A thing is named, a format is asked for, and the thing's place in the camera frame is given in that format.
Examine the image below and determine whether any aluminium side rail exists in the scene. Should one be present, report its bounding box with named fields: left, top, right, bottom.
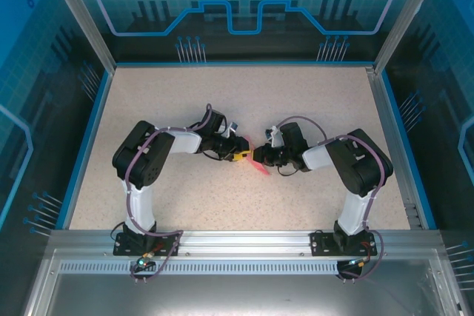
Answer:
left=364, top=66, right=427, bottom=231

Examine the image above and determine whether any aluminium mounting rail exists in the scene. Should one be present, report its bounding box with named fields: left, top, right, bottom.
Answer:
left=48, top=229, right=442, bottom=258

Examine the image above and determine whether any steel sheet shelf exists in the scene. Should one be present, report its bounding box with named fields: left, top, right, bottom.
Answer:
left=20, top=249, right=466, bottom=316

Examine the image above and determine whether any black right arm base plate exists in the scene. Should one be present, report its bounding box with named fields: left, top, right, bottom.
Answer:
left=310, top=229, right=378, bottom=257

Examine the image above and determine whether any aluminium frame post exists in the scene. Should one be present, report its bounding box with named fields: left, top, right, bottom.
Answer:
left=40, top=0, right=118, bottom=73
left=373, top=0, right=436, bottom=73

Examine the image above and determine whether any slotted grey cable duct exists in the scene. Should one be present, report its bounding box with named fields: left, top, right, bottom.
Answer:
left=59, top=261, right=433, bottom=277

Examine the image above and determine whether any pink paper sheet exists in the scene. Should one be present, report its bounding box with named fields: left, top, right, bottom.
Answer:
left=236, top=134, right=272, bottom=177

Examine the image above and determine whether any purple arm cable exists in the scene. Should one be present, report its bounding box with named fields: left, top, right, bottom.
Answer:
left=124, top=104, right=213, bottom=283
left=276, top=115, right=394, bottom=283

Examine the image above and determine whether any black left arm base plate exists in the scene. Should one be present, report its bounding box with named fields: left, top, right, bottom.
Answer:
left=113, top=232, right=181, bottom=257

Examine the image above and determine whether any blue table edge strip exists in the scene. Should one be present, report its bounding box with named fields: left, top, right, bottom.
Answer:
left=376, top=70, right=438, bottom=231
left=61, top=70, right=115, bottom=231

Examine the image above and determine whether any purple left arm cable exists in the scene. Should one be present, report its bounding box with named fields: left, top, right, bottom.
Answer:
left=124, top=104, right=213, bottom=283

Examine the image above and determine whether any cable connector with green light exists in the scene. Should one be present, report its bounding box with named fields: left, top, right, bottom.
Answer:
left=135, top=252, right=156, bottom=269
left=346, top=255, right=372, bottom=268

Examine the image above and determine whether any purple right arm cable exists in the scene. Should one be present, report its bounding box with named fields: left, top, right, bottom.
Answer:
left=276, top=115, right=394, bottom=283

